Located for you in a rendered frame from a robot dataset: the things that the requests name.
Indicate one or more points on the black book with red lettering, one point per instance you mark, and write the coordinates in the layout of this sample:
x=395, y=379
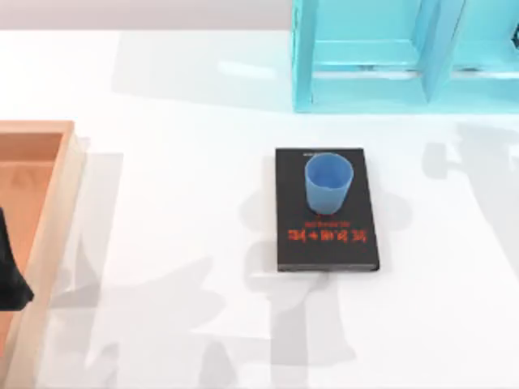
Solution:
x=328, y=247

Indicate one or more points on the light blue rack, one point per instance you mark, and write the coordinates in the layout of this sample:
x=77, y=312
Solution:
x=365, y=52

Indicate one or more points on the salmon-coloured shallow box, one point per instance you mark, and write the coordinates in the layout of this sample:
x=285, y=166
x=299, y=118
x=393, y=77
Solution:
x=48, y=194

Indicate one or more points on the blue cup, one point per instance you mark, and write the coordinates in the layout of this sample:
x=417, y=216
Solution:
x=327, y=190

